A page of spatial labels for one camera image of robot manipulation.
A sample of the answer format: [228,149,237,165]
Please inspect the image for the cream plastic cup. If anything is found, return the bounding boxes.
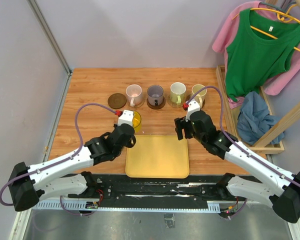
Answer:
[191,84,207,108]

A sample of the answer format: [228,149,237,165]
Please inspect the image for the woven rattan coaster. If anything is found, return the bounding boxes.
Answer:
[129,100,145,109]
[167,95,185,108]

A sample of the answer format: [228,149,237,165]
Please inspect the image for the pink plastic cup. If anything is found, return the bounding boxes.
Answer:
[125,84,144,108]

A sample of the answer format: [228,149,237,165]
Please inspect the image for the yellow transparent cup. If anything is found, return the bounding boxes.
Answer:
[132,111,142,133]

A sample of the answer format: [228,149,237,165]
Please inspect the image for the yellow plastic tray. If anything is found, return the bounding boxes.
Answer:
[125,135,190,179]

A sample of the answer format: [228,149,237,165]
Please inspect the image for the blue crumpled cloth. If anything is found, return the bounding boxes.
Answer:
[236,91,281,146]

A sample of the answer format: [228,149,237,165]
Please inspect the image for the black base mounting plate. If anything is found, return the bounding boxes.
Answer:
[37,172,277,210]

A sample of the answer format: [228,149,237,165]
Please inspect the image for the purple plastic cup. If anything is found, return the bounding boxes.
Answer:
[147,85,164,106]

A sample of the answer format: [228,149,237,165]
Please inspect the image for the pink t-shirt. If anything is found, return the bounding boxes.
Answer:
[212,0,300,109]

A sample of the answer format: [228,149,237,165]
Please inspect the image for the aluminium corner post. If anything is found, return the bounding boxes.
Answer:
[26,0,73,76]

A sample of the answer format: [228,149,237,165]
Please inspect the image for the white cup green handle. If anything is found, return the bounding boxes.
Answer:
[169,82,187,106]

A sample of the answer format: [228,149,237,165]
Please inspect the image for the green tank top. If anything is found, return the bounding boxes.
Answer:
[225,8,300,102]

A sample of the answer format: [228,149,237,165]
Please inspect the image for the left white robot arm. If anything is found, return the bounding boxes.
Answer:
[8,123,137,212]

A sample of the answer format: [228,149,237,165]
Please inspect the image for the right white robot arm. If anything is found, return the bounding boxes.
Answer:
[174,110,300,224]

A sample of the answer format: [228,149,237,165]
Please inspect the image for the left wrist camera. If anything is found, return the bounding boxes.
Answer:
[115,110,134,127]

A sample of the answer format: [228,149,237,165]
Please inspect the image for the aluminium rail frame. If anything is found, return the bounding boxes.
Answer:
[8,178,300,240]

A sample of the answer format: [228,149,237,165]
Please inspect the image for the dark wooden coaster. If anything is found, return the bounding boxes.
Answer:
[185,95,205,109]
[107,93,127,110]
[146,98,166,110]

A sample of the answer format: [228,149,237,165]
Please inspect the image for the wooden clothes rack frame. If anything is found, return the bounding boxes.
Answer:
[212,0,300,154]

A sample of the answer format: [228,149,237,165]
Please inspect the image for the yellow clothes hanger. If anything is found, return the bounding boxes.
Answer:
[232,2,300,56]

